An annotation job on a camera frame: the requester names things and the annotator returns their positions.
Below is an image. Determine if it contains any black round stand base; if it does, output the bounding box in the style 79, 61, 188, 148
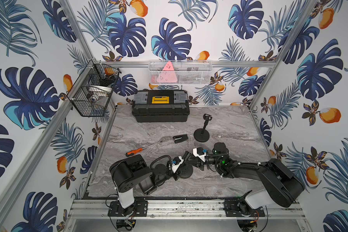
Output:
178, 164, 193, 179

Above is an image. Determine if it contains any black stand pole with clip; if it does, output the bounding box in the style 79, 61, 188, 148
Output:
202, 114, 213, 133

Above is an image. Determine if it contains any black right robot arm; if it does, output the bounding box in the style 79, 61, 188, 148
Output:
181, 143, 305, 209

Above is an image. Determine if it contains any black plastic toolbox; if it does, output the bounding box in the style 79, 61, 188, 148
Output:
132, 90, 190, 123

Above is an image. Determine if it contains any pink triangular object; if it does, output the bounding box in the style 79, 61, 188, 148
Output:
151, 61, 178, 85

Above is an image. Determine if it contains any orange handled screwdriver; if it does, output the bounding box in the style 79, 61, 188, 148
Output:
125, 140, 163, 157

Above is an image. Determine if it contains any aluminium front rail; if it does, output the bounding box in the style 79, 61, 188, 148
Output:
68, 199, 306, 219

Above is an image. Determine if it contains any white mesh wall basket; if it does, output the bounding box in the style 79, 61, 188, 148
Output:
148, 61, 213, 85

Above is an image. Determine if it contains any black wire basket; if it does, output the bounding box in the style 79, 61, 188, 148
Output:
67, 60, 121, 118

